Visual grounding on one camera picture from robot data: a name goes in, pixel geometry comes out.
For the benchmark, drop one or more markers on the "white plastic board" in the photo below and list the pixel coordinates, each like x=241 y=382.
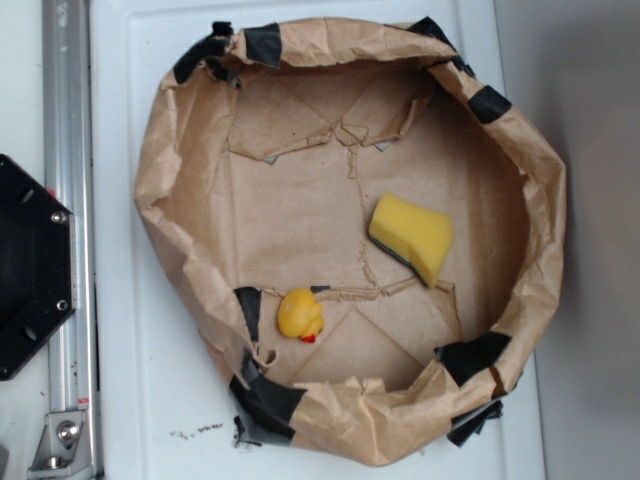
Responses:
x=166 y=411

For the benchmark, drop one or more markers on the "yellow and green sponge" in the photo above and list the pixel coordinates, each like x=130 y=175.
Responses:
x=419 y=237

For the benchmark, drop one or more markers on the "aluminium extrusion rail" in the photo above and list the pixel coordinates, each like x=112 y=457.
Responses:
x=74 y=397

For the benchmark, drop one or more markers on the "brown paper bag tray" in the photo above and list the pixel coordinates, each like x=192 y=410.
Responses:
x=265 y=154

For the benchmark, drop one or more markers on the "yellow rubber duck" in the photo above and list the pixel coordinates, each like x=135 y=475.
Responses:
x=300 y=316

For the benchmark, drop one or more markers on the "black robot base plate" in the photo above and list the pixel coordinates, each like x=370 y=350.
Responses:
x=37 y=285

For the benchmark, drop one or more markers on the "metal corner bracket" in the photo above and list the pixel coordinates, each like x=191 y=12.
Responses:
x=64 y=449

